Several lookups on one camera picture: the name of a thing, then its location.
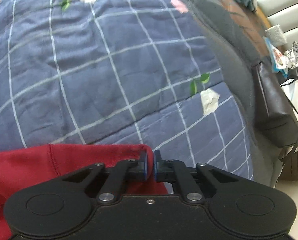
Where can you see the grey and brown quilt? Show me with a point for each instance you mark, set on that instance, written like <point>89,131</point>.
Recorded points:
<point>229,37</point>

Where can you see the blue checked floral quilt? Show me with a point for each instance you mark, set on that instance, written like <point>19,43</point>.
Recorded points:
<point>108,62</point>

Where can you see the beige padded headboard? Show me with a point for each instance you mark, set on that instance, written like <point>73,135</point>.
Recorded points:
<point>286,7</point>

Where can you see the white tissue roll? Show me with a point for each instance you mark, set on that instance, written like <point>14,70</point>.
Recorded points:
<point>276,33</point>

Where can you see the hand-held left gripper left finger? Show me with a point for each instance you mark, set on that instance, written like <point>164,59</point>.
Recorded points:
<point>145,165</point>

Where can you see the red knit garment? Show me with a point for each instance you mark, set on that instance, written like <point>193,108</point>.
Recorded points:
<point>26,165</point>

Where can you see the blue and white snack packet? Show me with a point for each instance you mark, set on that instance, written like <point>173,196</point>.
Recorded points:
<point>278,58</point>

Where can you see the dark brown leather bag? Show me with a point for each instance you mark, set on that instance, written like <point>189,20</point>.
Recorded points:
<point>276,105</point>

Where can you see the silver snack packet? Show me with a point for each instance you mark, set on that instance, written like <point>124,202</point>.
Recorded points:
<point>295,56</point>

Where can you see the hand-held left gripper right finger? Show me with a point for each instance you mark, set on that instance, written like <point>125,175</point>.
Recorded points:
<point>156,166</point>

